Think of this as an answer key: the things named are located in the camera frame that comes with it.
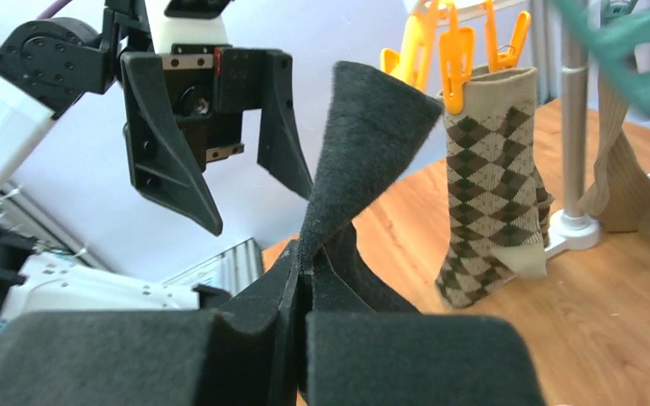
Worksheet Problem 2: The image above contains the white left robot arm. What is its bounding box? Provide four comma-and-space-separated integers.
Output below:
0, 1, 311, 235

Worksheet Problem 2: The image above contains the orange plastic clothespin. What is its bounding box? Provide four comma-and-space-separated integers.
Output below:
438, 1, 476, 114

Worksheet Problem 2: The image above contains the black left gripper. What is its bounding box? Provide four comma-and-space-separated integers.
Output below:
121, 47, 312, 236

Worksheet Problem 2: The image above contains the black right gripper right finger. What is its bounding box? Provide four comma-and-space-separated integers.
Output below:
306, 265, 545, 405

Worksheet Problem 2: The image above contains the white metal drying rack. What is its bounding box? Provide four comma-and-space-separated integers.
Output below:
546, 18, 650, 257

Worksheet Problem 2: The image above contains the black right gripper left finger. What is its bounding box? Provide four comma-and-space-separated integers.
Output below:
0, 241, 299, 405

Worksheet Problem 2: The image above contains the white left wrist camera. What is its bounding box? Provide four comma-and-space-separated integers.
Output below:
145, 0, 230, 54

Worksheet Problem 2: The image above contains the brown argyle sock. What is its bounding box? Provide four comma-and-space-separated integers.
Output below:
436, 66, 547, 309
533, 168, 554, 248

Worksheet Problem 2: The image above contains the teal plastic clothespin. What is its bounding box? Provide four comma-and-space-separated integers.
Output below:
551, 0, 650, 118

